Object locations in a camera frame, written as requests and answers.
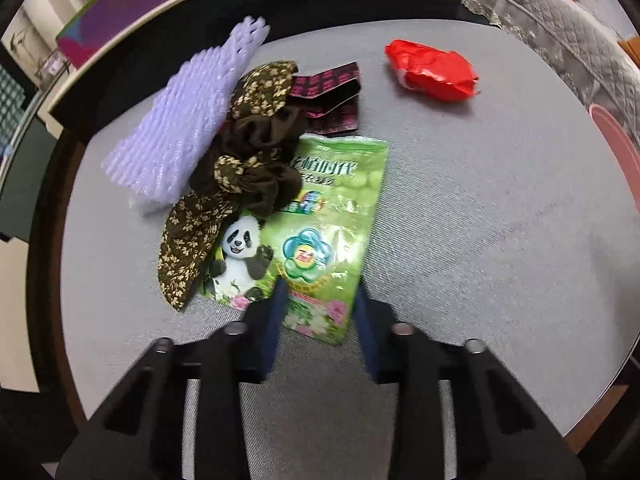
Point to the brown floral scrunchie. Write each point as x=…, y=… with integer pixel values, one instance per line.
x=247, y=167

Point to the green panda detergent pouch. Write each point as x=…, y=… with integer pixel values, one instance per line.
x=316, y=242

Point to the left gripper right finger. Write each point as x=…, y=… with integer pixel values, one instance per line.
x=500, y=432

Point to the purple foam fruit net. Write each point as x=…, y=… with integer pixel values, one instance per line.
x=155, y=162

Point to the grey quilted sofa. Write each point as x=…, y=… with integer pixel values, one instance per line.
x=581, y=51

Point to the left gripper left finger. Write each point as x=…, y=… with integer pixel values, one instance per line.
x=137, y=431

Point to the white marble coffee table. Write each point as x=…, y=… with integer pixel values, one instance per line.
x=139, y=62

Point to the white and green TV cabinet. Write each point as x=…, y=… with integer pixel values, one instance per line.
x=26, y=148

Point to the red wrapper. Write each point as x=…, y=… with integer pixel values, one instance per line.
x=443, y=75

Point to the pink trash bin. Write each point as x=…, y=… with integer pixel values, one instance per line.
x=626, y=154

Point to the colourful gift box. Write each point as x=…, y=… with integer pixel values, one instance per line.
x=130, y=5

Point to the grey felt table mat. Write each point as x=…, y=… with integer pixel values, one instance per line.
x=504, y=217

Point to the black pink snack wrapper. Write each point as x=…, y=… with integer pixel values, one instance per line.
x=329, y=99

